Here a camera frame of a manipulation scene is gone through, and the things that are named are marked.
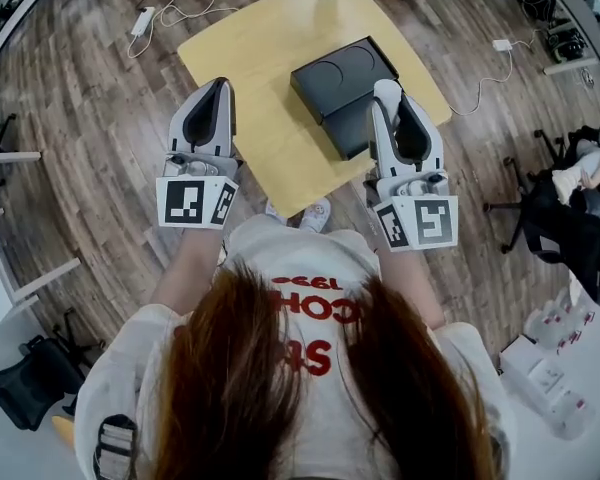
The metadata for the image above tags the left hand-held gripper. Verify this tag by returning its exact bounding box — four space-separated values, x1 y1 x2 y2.
154 77 244 230

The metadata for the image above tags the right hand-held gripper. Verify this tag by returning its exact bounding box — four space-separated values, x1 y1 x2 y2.
363 93 459 255

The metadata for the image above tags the black box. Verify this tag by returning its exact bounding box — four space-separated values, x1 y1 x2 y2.
288 35 401 163

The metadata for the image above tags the person's left forearm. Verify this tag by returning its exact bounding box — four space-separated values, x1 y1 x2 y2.
148 225 229 319

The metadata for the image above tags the person's right forearm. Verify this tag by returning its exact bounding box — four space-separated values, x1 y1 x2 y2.
377 247 446 330

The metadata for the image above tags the person's left shoe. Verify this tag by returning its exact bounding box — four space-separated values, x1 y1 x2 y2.
264 198 288 226

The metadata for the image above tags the person's shoe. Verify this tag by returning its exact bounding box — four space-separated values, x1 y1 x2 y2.
298 197 332 233
264 198 288 226

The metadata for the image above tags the person's right shoe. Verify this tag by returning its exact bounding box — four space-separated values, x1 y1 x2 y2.
298 197 332 233

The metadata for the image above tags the person's white printed shirt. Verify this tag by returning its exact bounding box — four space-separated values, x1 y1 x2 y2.
74 215 517 480

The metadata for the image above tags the grey curved desk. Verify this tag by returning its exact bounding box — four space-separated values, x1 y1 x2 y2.
529 0 600 77

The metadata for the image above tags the white power cable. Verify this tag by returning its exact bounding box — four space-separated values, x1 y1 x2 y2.
447 27 549 117

